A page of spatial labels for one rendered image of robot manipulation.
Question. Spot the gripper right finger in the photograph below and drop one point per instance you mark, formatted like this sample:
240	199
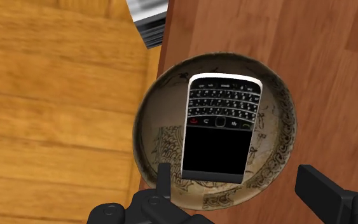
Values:
330	192

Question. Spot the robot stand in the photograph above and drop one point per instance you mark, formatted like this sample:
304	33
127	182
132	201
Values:
150	24

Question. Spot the black keypad phone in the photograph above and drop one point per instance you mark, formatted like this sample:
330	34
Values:
220	130

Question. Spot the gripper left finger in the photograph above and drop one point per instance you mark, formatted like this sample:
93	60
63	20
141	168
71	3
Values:
154	204

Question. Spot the beige patterned bowl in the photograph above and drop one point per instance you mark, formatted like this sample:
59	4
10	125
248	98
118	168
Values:
271	145

